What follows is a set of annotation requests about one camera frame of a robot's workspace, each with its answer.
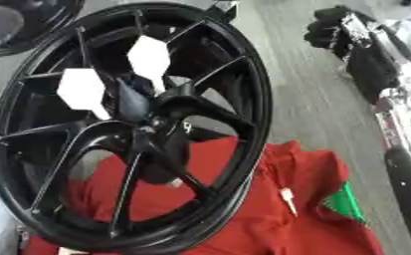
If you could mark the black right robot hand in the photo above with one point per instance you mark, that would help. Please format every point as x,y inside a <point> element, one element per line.
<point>372,71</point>

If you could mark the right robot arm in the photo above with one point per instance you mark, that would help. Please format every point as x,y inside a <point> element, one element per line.
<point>409,196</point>

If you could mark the white pin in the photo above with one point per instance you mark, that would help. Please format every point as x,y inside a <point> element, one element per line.
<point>287,196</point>

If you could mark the black spoked wheel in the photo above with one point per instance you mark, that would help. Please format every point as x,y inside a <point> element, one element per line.
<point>174,109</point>

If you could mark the black round wheel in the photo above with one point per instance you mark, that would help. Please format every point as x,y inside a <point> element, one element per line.
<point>52,20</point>

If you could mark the green sheet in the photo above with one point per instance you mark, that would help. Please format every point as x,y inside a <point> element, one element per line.
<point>346,203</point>

